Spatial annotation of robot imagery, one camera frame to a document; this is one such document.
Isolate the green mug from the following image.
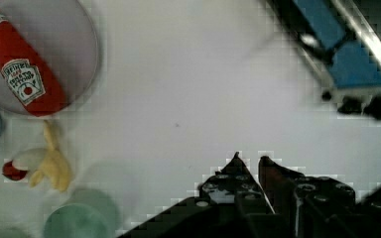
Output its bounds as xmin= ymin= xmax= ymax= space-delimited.
xmin=42 ymin=187 xmax=120 ymax=238

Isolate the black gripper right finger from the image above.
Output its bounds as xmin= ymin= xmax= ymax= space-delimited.
xmin=258 ymin=156 xmax=356 ymax=238

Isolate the yellow banana peel toy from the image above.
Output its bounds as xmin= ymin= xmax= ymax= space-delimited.
xmin=12 ymin=120 xmax=72 ymax=192

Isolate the grey round plate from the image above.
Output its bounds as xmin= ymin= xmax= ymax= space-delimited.
xmin=0 ymin=0 xmax=99 ymax=115

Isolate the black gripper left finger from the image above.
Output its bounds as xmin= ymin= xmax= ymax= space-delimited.
xmin=198 ymin=152 xmax=275 ymax=238

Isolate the red strawberry toy lower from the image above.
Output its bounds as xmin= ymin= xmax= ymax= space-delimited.
xmin=2 ymin=161 xmax=28 ymax=181

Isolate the red ketchup bottle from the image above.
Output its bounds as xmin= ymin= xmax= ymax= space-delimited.
xmin=0 ymin=11 xmax=67 ymax=117

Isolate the black toaster oven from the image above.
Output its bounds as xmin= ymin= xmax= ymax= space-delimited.
xmin=264 ymin=0 xmax=381 ymax=120

